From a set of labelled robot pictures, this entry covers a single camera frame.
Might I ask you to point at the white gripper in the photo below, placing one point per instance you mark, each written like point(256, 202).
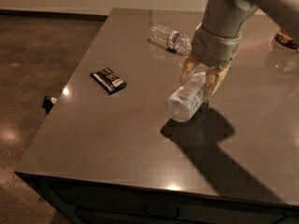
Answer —
point(214, 49)

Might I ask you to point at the blue label plastic bottle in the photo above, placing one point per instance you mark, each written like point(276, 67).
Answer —
point(186, 100)

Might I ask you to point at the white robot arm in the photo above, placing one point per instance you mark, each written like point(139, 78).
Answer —
point(226, 18)

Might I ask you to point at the clear plastic bottle red label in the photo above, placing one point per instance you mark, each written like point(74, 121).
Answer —
point(170, 39)

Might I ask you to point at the glass jar with snacks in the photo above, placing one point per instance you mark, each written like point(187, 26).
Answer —
point(285, 40)

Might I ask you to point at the black snack packet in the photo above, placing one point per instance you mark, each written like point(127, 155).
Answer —
point(109, 80)

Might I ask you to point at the black drawer knob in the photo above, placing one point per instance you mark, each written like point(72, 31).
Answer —
point(48, 103)

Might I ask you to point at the dark cabinet drawer front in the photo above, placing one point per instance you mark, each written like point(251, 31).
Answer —
point(87, 202)

